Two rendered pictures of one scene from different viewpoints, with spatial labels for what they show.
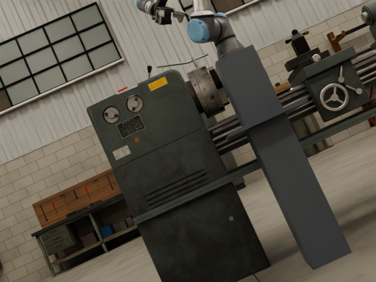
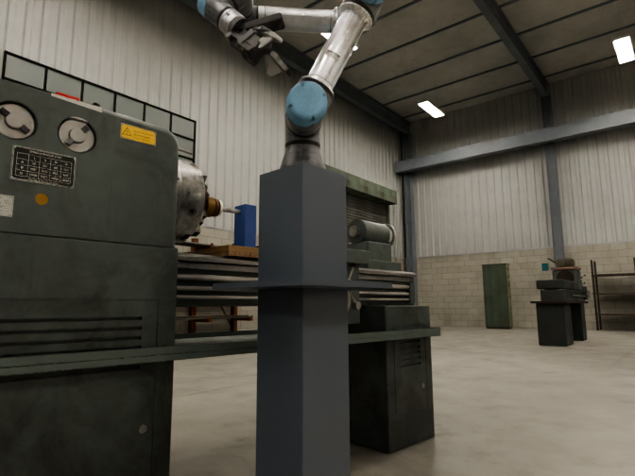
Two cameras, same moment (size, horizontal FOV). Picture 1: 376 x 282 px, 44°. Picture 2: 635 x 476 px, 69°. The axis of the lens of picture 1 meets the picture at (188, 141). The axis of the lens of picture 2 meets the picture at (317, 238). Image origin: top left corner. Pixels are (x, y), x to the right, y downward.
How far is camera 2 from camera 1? 1.50 m
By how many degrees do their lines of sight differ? 48
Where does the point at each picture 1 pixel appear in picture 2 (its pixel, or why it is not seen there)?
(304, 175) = (339, 394)
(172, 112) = (138, 194)
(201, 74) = (190, 171)
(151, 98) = (115, 148)
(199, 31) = (316, 104)
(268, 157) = (311, 345)
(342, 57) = (358, 258)
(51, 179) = not seen: outside the picture
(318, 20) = not seen: hidden behind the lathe
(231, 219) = (142, 431)
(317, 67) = not seen: hidden behind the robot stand
